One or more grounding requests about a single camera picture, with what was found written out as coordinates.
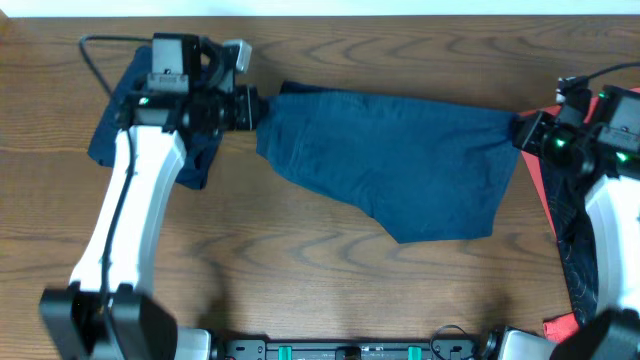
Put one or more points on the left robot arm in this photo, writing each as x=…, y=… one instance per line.
x=164, y=122

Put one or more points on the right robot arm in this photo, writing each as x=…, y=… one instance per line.
x=613, y=335

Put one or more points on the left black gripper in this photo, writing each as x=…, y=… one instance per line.
x=247, y=98

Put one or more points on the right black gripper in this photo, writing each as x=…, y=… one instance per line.
x=541, y=121

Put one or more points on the black patterned garment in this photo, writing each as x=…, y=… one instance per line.
x=575, y=242

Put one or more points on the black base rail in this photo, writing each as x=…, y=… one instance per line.
x=448, y=349

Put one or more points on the red cloth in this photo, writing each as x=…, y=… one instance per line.
x=585, y=156

